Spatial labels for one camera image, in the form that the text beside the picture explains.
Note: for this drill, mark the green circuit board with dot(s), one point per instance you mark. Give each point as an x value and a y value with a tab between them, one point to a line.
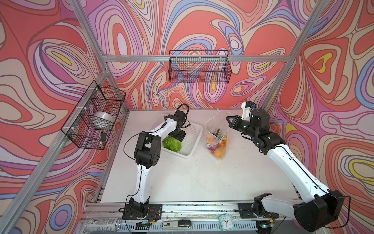
140	226

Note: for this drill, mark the clear zip top bag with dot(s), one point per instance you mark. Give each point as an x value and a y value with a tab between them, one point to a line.
218	121

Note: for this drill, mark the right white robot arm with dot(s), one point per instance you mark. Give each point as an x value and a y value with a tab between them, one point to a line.
317	205

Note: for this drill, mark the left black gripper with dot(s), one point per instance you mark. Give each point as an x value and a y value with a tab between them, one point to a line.
180	137

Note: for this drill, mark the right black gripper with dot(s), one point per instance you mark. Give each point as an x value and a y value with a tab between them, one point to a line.
233	124

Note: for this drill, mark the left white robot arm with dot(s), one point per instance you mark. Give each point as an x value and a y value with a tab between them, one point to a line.
147	154

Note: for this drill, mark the silver drink can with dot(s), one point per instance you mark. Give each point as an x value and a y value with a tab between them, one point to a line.
107	225

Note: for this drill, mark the black wire basket back wall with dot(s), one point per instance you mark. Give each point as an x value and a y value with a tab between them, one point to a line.
199	66

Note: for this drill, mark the small teal alarm clock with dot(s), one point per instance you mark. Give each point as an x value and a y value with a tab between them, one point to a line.
226	222

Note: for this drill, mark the green lettuce cabbage toy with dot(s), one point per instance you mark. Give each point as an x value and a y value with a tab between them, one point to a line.
172	144

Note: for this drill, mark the silver tape roll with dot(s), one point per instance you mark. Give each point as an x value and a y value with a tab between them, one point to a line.
105	117

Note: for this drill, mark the black wire basket left wall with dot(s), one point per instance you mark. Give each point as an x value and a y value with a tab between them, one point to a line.
87	131

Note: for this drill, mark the purple red onion toy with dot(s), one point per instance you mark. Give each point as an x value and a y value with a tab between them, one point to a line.
214	147

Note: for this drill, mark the white plastic perforated basket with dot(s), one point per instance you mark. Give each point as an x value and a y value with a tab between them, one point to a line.
189	143

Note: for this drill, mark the aluminium frame post left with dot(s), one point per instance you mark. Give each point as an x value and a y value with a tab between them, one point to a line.
105	75

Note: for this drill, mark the black white remote device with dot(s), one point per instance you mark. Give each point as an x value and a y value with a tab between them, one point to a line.
174	225

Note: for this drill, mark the black wire basket wall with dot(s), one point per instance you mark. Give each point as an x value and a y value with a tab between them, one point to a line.
87	131
199	66

